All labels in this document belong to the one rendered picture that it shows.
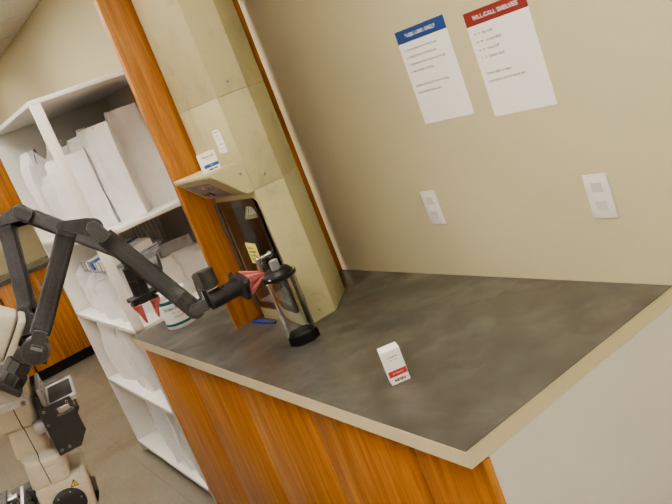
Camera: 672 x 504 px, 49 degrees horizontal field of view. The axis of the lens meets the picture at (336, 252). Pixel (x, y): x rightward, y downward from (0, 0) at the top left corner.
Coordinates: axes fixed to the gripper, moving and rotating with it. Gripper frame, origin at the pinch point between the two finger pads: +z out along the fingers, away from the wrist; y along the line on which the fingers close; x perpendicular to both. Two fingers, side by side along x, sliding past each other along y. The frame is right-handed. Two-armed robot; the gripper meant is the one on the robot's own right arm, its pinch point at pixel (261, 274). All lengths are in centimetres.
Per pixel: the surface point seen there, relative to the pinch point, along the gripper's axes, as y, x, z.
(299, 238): -4.6, -8.2, 13.9
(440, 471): -100, 3, -21
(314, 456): -46, 34, -21
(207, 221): 34.3, -9.0, 1.7
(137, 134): 142, -15, 26
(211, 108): 15, -52, 5
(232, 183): 2.5, -31.7, -0.7
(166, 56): 37, -66, 5
